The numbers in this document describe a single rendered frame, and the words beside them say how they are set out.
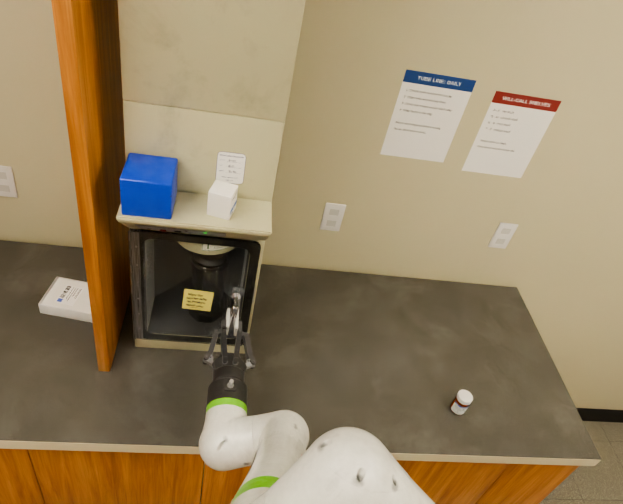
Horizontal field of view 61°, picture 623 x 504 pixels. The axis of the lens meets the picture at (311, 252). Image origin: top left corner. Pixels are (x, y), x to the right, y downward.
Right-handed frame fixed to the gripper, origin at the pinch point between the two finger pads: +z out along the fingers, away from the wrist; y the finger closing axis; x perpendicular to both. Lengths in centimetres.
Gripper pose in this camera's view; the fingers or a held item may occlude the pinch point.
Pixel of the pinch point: (231, 321)
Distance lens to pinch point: 143.1
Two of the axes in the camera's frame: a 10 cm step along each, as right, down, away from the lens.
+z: -0.7, -6.6, 7.4
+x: -2.5, 7.3, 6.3
